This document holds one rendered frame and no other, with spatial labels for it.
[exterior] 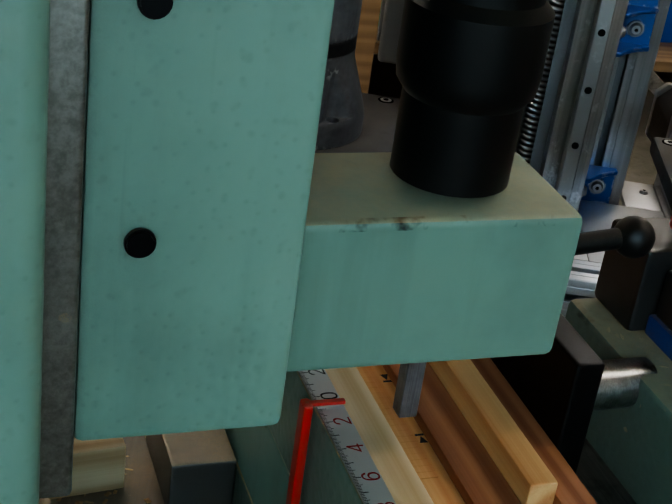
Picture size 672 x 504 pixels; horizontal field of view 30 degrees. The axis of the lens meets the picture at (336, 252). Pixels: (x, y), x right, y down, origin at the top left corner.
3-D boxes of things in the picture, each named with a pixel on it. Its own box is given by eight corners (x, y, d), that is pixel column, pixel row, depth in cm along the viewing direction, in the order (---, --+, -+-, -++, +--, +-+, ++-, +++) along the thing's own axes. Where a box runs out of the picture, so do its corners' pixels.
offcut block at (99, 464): (109, 454, 77) (112, 412, 76) (124, 488, 75) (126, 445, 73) (37, 466, 76) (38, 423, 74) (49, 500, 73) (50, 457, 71)
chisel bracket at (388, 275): (547, 385, 56) (588, 216, 52) (244, 408, 52) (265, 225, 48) (481, 301, 62) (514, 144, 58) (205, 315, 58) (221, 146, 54)
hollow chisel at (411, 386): (416, 416, 59) (433, 326, 57) (398, 418, 59) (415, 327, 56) (409, 405, 60) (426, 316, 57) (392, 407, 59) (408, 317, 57)
